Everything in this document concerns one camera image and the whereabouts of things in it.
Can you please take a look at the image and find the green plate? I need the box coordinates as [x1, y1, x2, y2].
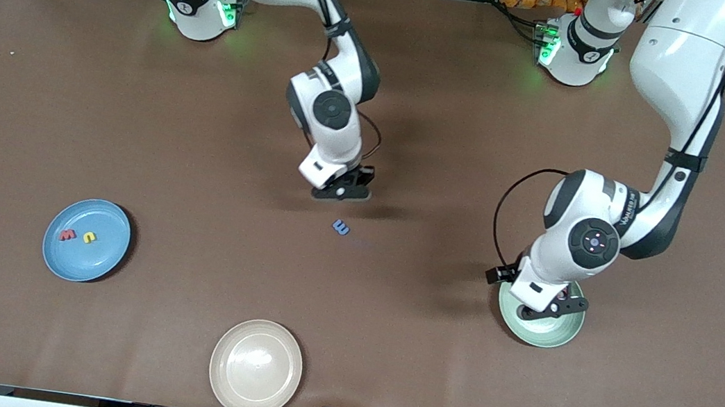
[492, 271, 590, 353]

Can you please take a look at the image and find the beige plate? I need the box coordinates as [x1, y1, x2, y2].
[204, 313, 309, 407]

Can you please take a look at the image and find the blue plate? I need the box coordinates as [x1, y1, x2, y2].
[38, 192, 135, 288]

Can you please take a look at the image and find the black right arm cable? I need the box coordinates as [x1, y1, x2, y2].
[265, 0, 401, 166]

